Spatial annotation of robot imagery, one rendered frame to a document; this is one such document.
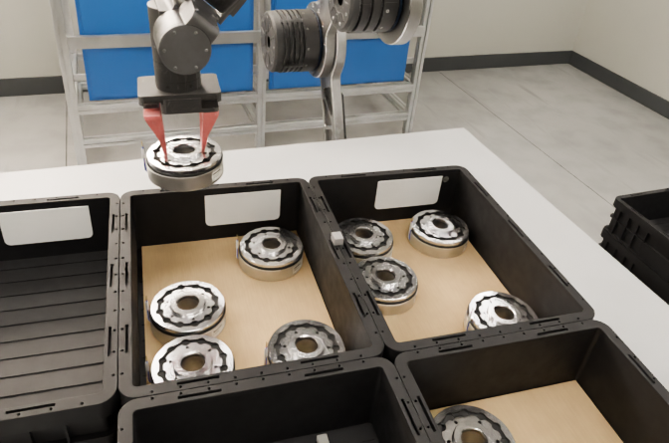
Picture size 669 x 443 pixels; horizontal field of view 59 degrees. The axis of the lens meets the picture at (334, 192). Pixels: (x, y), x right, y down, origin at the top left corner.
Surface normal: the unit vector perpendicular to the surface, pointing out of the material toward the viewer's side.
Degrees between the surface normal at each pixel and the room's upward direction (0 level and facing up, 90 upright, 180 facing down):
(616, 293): 0
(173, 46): 90
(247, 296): 0
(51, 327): 0
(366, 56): 90
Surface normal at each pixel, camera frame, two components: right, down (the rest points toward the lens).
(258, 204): 0.28, 0.54
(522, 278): -0.96, 0.08
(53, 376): 0.08, -0.84
